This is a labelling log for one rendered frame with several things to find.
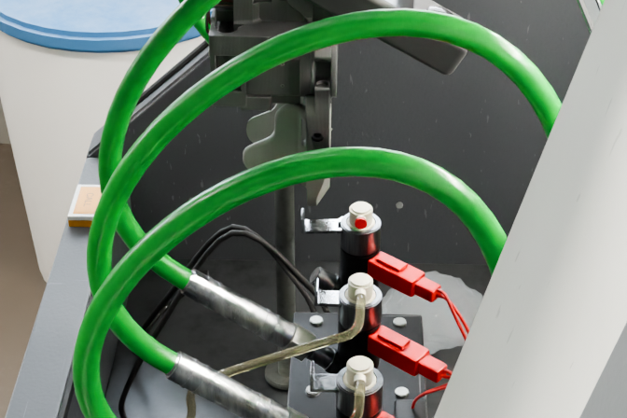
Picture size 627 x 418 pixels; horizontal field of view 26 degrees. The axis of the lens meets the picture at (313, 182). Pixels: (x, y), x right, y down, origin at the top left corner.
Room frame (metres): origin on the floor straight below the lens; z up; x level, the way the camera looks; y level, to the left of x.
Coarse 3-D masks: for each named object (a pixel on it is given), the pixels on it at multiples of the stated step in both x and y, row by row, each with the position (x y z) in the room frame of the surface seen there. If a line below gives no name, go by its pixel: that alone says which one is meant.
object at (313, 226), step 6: (342, 216) 0.77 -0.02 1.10; (306, 222) 0.77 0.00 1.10; (312, 222) 0.77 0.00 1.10; (318, 222) 0.77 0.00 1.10; (324, 222) 0.77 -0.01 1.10; (330, 222) 0.77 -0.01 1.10; (336, 222) 0.77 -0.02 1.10; (306, 228) 0.76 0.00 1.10; (312, 228) 0.76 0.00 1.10; (318, 228) 0.76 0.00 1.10; (324, 228) 0.76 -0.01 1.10; (330, 228) 0.76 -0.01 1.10; (336, 228) 0.76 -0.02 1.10
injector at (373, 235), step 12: (348, 216) 0.77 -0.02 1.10; (372, 216) 0.77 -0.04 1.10; (348, 228) 0.76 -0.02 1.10; (372, 228) 0.76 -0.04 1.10; (348, 240) 0.75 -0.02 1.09; (360, 240) 0.75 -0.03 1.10; (372, 240) 0.75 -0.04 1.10; (348, 252) 0.75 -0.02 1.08; (360, 252) 0.75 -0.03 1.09; (372, 252) 0.75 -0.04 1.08; (348, 264) 0.75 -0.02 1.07; (360, 264) 0.75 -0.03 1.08; (312, 276) 0.77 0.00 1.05; (324, 276) 0.76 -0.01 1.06; (336, 276) 0.77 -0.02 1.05; (348, 276) 0.75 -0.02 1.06; (324, 288) 0.76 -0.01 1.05; (336, 288) 0.76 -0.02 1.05
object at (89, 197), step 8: (80, 192) 1.00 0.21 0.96; (88, 192) 1.00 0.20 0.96; (96, 192) 1.00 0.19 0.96; (80, 200) 0.99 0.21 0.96; (88, 200) 0.99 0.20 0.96; (96, 200) 0.99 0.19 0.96; (80, 208) 0.98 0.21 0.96; (88, 208) 0.98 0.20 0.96; (72, 224) 0.97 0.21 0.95; (80, 224) 0.97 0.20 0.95; (88, 224) 0.97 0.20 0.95
